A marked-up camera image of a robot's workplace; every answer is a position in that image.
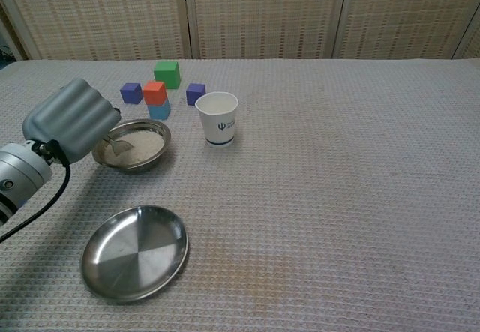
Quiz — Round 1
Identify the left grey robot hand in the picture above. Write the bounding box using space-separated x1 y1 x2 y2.
21 77 122 165

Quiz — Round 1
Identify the woven folding screen panel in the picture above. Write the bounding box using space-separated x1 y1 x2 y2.
451 13 480 60
331 0 480 60
186 0 352 60
0 0 192 61

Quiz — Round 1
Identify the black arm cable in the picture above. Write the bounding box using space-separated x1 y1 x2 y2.
0 139 72 244

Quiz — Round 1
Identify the green cube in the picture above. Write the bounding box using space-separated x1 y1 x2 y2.
153 60 182 90

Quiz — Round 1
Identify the steel plate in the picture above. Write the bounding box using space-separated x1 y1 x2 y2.
79 205 190 305

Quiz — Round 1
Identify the white powder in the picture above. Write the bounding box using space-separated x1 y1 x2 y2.
103 130 166 167

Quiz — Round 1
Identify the waffle weave tablecloth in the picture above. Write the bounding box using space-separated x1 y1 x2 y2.
0 58 480 332

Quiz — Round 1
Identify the metal spoon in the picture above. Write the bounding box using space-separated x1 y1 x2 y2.
104 133 135 157

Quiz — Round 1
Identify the white paper cup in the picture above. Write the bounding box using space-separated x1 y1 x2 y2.
194 91 239 148

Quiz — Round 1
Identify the orange cube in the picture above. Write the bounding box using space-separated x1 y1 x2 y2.
142 80 167 106

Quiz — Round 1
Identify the steel bowl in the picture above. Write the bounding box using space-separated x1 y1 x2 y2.
91 118 173 176

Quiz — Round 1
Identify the purple cube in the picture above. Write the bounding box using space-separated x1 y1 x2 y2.
185 82 207 106
119 82 144 106

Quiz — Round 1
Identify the light blue cube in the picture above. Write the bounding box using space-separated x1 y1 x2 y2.
146 98 172 121

